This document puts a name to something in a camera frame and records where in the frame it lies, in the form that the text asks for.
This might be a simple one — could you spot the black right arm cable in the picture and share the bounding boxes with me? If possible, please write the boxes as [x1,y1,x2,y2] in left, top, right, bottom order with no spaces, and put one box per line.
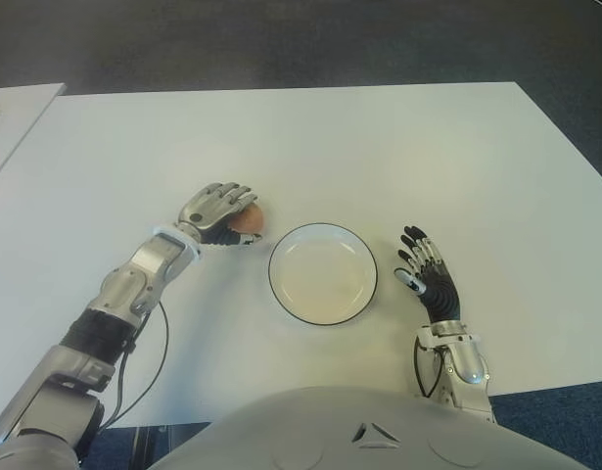
[411,337,451,399]

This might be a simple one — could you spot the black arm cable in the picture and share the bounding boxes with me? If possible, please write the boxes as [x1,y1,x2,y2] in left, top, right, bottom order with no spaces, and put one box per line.
[411,337,451,399]
[97,301,170,437]

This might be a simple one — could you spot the grey robot torso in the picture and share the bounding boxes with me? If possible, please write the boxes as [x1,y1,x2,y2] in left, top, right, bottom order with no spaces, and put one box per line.
[156,385,602,470]

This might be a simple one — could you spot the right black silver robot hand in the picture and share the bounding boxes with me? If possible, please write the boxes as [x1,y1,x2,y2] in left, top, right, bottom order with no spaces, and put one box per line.
[392,224,462,324]

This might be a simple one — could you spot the white plate with black rim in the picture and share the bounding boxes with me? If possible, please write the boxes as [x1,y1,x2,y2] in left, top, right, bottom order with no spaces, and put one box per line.
[267,222,380,327]

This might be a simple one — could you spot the white side table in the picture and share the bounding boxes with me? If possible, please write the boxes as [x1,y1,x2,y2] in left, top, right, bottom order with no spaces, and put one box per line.
[0,82,67,190]

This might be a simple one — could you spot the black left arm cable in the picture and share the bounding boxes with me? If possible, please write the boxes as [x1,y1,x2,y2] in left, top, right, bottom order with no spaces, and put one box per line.
[97,301,170,437]

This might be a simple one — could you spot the red yellow apple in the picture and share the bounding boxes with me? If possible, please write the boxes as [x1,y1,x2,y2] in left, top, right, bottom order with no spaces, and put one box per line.
[230,203,269,234]

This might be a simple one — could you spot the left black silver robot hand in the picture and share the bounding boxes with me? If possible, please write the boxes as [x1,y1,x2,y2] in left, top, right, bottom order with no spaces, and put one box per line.
[176,181,265,248]

